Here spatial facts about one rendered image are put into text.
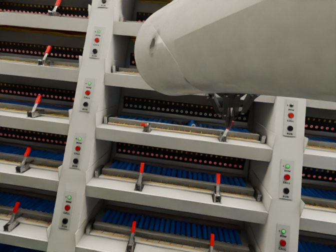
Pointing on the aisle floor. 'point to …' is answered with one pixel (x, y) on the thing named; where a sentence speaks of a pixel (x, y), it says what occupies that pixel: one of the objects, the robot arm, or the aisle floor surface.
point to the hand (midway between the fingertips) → (229, 118)
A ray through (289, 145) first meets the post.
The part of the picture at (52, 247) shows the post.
